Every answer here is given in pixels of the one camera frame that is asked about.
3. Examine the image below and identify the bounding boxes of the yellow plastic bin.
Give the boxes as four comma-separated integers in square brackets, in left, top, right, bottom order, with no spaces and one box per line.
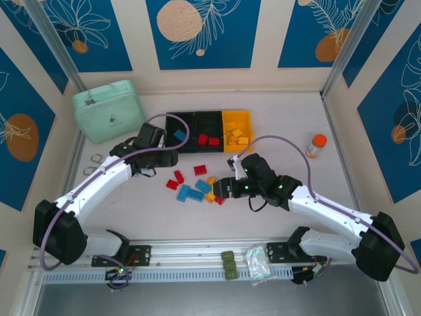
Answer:
[222,109,256,153]

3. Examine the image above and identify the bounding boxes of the orange cap pill bottle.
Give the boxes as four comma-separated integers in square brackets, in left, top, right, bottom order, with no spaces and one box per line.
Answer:
[305,133,328,160]

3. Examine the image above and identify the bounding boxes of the mint green zip case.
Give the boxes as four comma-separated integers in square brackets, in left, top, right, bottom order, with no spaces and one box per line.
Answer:
[72,80,148,145]

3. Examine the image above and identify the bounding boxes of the metal scissors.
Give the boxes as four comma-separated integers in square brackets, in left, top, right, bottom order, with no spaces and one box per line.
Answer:
[82,153,105,177]

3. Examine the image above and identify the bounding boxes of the clear plastic bag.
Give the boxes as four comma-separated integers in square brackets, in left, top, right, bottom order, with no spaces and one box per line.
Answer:
[242,244,276,286]

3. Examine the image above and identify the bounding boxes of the small circuit board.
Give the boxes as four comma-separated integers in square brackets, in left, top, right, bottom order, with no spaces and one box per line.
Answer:
[104,265,133,291]
[291,259,332,288]

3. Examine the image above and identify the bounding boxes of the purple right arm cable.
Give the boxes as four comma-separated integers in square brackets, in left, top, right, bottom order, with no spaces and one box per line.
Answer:
[235,136,421,276]

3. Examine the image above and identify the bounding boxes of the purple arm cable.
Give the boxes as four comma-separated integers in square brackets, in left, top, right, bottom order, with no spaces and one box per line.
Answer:
[235,136,421,276]
[39,113,191,290]

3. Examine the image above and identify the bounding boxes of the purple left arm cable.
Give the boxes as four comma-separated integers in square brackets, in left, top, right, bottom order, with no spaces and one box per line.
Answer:
[39,113,191,290]

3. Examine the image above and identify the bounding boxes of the aluminium table edge rail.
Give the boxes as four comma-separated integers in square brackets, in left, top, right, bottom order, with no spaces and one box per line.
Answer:
[320,93,368,231]
[45,130,88,246]

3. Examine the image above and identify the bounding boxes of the aluminium extrusion rail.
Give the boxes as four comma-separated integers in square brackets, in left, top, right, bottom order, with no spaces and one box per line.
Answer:
[28,238,330,269]

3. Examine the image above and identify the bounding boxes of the slotted grey cable duct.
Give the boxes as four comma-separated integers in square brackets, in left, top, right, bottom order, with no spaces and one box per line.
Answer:
[41,267,294,284]

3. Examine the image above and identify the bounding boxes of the blue floral wall panel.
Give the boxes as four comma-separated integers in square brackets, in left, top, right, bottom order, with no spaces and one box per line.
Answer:
[0,0,69,95]
[278,0,374,69]
[145,0,262,70]
[343,0,406,88]
[357,22,421,204]
[31,0,134,73]
[0,47,57,212]

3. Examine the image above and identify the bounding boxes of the aluminium frame post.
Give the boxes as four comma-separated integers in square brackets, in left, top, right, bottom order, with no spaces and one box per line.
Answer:
[319,0,384,99]
[24,0,87,95]

